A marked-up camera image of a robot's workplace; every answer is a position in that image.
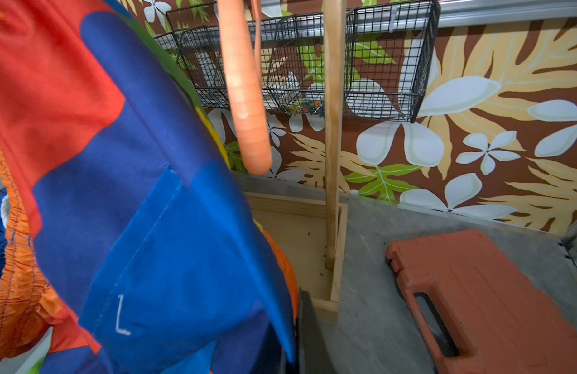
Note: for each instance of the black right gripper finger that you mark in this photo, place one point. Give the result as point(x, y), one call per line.
point(313, 353)

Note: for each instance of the rainbow striped shorts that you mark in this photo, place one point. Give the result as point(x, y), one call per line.
point(126, 235)

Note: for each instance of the orange hanger of green shorts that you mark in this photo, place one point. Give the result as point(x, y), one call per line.
point(242, 69)

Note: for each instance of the wooden clothes rack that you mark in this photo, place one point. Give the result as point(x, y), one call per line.
point(331, 212)

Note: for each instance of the red plastic tool case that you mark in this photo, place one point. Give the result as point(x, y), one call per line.
point(476, 311)

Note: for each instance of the black wire basket back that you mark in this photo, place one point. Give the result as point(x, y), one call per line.
point(388, 53)

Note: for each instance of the aluminium frame post right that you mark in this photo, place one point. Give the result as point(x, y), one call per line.
point(503, 9)

